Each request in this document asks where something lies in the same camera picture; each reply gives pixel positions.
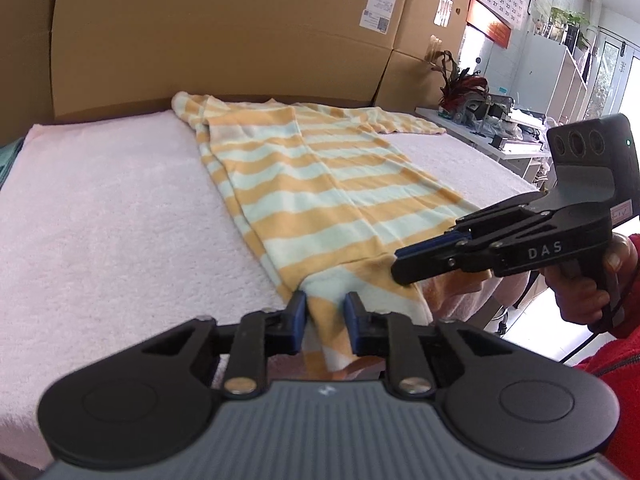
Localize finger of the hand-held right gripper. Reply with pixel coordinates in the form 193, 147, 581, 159
442, 199, 549, 247
391, 239, 497, 286

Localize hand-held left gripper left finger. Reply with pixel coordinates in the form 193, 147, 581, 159
142, 291, 307, 401

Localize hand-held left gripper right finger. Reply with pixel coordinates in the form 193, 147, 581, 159
344, 292, 506, 401

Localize orange white striped shirt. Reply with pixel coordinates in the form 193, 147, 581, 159
171, 91, 481, 376

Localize person's right hand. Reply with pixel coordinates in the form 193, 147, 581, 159
544, 234, 640, 326

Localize white table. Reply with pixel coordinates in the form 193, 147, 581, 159
415, 105, 553, 183

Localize grey sealing machine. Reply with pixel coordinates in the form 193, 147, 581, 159
452, 94, 516, 126

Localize glass door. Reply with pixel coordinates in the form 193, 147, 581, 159
585, 27, 640, 128

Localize white shelf cabinet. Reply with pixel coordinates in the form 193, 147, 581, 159
482, 35, 601, 126

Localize red leaf potted plant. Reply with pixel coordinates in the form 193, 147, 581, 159
432, 50, 489, 111

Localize cardboard box with tape strips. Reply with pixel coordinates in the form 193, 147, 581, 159
372, 0, 478, 109

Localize green potted plants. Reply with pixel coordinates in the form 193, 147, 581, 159
547, 7, 592, 51

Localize red jacket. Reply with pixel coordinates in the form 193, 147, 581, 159
572, 335, 640, 480

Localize pink fleece blanket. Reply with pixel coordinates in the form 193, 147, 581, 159
0, 107, 543, 466

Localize white label with square code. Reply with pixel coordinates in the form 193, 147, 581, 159
359, 10, 390, 33

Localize large labelled cardboard box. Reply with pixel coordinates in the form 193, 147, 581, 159
50, 0, 418, 123

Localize teal cloth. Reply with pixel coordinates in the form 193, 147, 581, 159
0, 137, 26, 186

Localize cardboard box with brown patch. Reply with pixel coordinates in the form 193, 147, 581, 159
0, 0, 63, 147

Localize black cable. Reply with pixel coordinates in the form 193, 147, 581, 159
559, 280, 626, 365

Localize red wall board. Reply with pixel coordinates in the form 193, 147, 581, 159
466, 0, 513, 50

